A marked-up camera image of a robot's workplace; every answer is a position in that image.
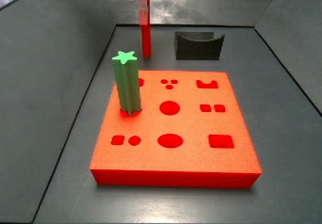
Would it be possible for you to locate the green star-shaped peg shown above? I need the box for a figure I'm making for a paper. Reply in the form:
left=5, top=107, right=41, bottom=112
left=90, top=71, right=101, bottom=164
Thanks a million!
left=112, top=51, right=140, bottom=116

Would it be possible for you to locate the red arch-shaped bar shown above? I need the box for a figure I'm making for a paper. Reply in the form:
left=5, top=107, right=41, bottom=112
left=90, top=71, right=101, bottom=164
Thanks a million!
left=138, top=2, right=150, bottom=57

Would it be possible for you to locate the black curved fixture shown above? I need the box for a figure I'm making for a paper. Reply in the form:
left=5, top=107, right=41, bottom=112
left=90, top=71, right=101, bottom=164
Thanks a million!
left=175, top=31, right=225, bottom=60

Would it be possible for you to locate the red block with shaped holes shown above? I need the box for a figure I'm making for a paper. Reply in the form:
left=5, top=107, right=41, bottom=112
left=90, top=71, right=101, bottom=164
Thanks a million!
left=89, top=71, right=261, bottom=188

